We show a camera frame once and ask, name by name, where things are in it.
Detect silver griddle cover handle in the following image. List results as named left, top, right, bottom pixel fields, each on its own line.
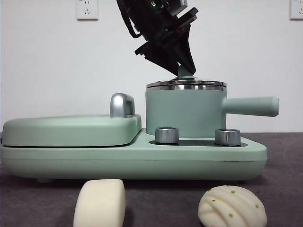
left=110, top=93, right=136, bottom=118

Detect glass pot lid green knob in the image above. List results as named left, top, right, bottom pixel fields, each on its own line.
left=145, top=66, right=227, bottom=87

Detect mint green pot with handle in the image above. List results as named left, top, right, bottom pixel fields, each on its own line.
left=144, top=82, right=280, bottom=139

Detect silver control dial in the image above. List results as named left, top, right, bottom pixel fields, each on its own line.
left=155, top=127, right=180, bottom=144
left=214, top=129, right=241, bottom=146

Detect pleated white bun green flecks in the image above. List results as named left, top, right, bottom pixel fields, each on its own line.
left=198, top=185, right=268, bottom=227

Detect mint green breakfast machine base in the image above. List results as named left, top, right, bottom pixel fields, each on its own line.
left=0, top=136, right=268, bottom=184

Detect white wall socket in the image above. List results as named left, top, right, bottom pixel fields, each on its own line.
left=290, top=0, right=303, bottom=21
left=76, top=0, right=99, bottom=21

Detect smooth white steamed bun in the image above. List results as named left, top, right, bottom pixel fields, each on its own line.
left=73, top=179, right=126, bottom=227

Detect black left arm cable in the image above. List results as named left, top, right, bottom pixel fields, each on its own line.
left=125, top=14, right=143, bottom=38

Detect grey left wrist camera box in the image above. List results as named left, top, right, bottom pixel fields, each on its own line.
left=169, top=0, right=189, bottom=16

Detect mint green griddle cover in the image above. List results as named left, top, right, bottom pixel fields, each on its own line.
left=1, top=114, right=143, bottom=148

